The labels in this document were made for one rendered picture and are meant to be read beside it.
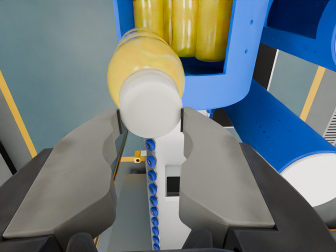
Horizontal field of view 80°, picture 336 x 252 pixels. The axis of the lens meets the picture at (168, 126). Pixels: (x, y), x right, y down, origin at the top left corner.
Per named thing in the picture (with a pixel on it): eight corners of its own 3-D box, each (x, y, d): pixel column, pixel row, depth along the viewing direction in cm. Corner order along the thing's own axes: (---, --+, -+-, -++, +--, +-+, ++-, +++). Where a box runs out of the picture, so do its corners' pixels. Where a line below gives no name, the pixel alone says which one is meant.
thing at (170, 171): (165, 170, 84) (165, 201, 70) (164, 162, 82) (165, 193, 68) (189, 169, 84) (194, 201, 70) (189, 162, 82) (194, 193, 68)
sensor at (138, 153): (136, 155, 83) (134, 163, 79) (135, 149, 82) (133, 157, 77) (154, 155, 83) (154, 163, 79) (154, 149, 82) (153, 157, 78)
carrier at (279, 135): (227, 116, 160) (262, 97, 152) (284, 215, 85) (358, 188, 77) (211, 88, 147) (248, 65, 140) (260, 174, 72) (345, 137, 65)
